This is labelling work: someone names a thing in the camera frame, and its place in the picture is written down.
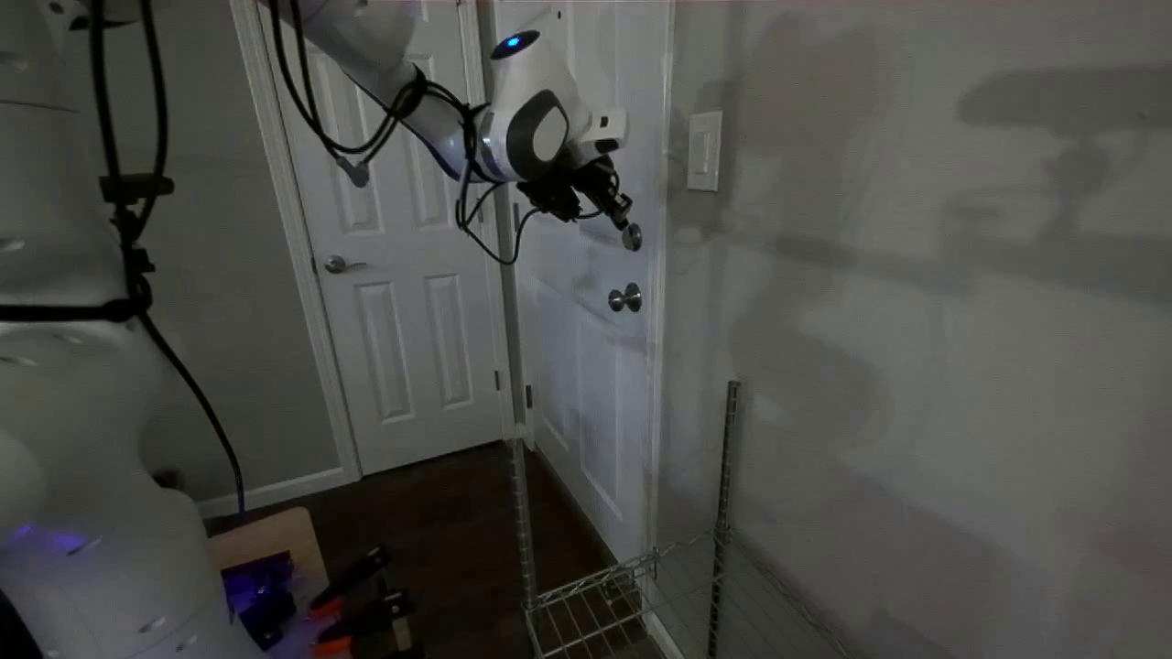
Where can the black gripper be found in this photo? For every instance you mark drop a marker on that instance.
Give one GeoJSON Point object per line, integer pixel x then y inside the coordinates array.
{"type": "Point", "coordinates": [570, 183]}

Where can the white wall light switch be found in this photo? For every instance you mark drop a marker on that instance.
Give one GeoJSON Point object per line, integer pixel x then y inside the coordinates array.
{"type": "Point", "coordinates": [703, 153]}

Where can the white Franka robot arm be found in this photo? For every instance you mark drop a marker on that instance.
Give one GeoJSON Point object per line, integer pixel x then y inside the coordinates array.
{"type": "Point", "coordinates": [61, 425]}

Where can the silver round door knob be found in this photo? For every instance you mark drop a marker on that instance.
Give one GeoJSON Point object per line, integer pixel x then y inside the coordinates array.
{"type": "Point", "coordinates": [625, 299]}

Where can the white panel door round knob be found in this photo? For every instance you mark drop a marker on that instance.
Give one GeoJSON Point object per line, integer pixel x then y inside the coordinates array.
{"type": "Point", "coordinates": [588, 388]}

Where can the small metal door hinge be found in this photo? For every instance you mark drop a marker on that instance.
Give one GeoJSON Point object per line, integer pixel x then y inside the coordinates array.
{"type": "Point", "coordinates": [528, 396]}

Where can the light wooden board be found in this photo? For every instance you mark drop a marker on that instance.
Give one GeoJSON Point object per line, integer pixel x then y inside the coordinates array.
{"type": "Point", "coordinates": [262, 537]}

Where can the black box with purple glow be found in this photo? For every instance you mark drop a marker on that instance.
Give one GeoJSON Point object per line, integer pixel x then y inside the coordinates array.
{"type": "Point", "coordinates": [259, 592]}

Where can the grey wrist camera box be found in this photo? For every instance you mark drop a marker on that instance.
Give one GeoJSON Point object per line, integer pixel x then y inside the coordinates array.
{"type": "Point", "coordinates": [605, 124]}

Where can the tall metal rack post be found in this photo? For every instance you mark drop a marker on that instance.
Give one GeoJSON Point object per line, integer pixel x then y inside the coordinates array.
{"type": "Point", "coordinates": [514, 368]}

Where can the short metal rack post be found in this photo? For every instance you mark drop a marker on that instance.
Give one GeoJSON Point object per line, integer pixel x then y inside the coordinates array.
{"type": "Point", "coordinates": [726, 514]}

